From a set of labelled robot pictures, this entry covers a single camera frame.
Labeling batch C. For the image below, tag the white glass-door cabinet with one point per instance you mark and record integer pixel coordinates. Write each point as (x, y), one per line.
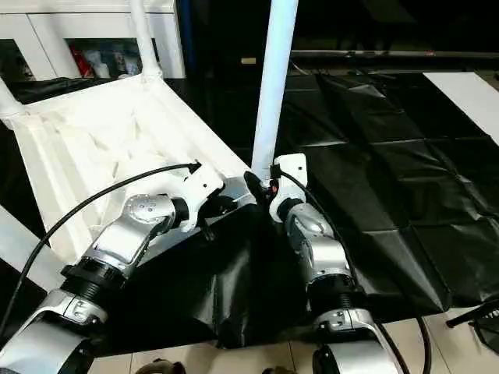
(78, 23)

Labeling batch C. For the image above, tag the black work mat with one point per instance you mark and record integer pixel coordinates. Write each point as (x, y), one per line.
(390, 195)

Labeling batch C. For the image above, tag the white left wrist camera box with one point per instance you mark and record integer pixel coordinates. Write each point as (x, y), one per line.
(204, 183)

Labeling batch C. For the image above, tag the silver metal rail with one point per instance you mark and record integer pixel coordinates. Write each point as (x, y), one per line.
(390, 56)

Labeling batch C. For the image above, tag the dark robot foot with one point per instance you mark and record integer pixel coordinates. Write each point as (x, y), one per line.
(277, 371)
(160, 368)

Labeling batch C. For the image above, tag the black floor stand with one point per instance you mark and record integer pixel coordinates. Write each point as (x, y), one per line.
(475, 315)

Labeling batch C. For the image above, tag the small yellow label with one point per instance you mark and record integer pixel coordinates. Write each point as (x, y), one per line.
(249, 60)

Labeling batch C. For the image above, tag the dark robot left foot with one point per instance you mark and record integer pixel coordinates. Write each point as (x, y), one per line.
(160, 368)

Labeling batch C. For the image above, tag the white plastic table top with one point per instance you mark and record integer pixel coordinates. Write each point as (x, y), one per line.
(101, 140)

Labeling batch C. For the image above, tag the dark robot right foot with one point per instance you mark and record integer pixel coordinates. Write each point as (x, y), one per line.
(277, 371)

